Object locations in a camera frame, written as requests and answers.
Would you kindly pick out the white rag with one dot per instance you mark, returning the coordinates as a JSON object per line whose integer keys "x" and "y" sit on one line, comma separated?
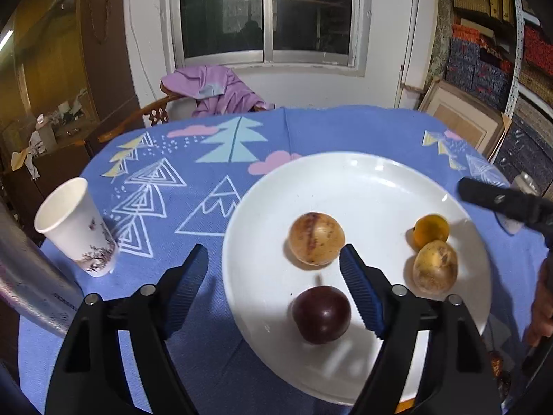
{"x": 33, "y": 151}

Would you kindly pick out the tan passion fruit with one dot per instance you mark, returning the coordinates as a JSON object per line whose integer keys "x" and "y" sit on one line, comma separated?
{"x": 434, "y": 272}
{"x": 316, "y": 237}

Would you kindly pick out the leaning wooden picture frames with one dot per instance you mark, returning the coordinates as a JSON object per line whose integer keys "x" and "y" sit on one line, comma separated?
{"x": 466, "y": 112}

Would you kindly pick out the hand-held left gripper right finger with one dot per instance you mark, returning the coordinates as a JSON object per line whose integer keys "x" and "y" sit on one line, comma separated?
{"x": 360, "y": 289}

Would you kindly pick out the metal storage shelf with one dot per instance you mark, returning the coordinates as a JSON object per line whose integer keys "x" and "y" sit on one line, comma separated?
{"x": 516, "y": 52}

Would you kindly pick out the window with white frame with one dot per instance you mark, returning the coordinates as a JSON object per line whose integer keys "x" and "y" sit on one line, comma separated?
{"x": 224, "y": 8}

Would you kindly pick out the person's right hand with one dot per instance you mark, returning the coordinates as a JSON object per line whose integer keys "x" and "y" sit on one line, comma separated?
{"x": 540, "y": 307}

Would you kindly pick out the silver drink can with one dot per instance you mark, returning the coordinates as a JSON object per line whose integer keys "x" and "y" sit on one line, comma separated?
{"x": 527, "y": 183}

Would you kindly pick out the blue printed tablecloth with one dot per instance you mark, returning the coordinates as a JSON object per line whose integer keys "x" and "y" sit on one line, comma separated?
{"x": 216, "y": 354}

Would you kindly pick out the small orange tangerine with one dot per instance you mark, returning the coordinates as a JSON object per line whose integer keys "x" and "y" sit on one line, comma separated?
{"x": 430, "y": 231}

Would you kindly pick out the wooden chair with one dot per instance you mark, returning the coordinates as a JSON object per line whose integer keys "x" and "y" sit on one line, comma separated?
{"x": 129, "y": 121}

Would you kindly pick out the white printed paper cup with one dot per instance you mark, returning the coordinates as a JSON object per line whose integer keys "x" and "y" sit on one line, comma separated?
{"x": 69, "y": 220}

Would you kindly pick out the silver aluminium bottle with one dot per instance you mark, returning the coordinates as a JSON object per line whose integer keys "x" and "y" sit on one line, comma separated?
{"x": 26, "y": 276}

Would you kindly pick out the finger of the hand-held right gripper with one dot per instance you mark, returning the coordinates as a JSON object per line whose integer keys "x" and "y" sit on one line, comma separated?
{"x": 510, "y": 203}

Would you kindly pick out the brown wooden cabinet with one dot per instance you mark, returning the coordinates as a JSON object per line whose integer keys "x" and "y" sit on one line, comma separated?
{"x": 108, "y": 52}

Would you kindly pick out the dark purple passion fruit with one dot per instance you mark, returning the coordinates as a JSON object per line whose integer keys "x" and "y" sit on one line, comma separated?
{"x": 322, "y": 313}

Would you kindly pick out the purple garment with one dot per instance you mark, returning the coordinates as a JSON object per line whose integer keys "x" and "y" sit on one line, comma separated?
{"x": 216, "y": 86}

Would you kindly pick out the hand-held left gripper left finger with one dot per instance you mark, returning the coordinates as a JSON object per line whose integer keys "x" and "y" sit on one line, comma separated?
{"x": 185, "y": 294}

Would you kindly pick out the stack of patterned boxes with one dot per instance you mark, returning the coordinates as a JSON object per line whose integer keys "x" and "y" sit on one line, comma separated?
{"x": 475, "y": 65}

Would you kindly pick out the white round plate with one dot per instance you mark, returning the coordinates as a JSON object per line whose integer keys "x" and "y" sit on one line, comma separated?
{"x": 367, "y": 190}

